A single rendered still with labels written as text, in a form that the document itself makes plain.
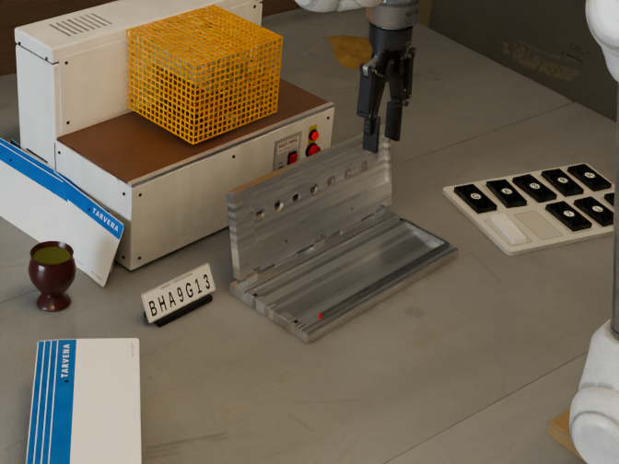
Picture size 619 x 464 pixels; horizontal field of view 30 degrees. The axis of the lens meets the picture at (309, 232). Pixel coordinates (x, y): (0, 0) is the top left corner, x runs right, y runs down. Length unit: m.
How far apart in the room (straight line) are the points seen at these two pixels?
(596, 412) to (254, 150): 0.96
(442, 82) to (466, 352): 1.15
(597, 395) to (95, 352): 0.78
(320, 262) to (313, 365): 0.29
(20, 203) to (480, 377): 0.96
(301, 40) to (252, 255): 1.20
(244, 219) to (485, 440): 0.59
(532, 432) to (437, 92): 1.28
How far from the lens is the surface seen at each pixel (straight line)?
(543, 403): 2.04
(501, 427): 1.97
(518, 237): 2.43
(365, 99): 2.01
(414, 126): 2.84
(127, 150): 2.23
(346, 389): 1.98
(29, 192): 2.35
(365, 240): 2.33
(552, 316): 2.25
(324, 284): 2.19
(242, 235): 2.11
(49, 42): 2.22
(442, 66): 3.19
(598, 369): 1.69
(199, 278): 2.14
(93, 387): 1.82
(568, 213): 2.55
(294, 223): 2.22
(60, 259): 2.09
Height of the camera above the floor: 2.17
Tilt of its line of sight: 32 degrees down
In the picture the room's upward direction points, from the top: 6 degrees clockwise
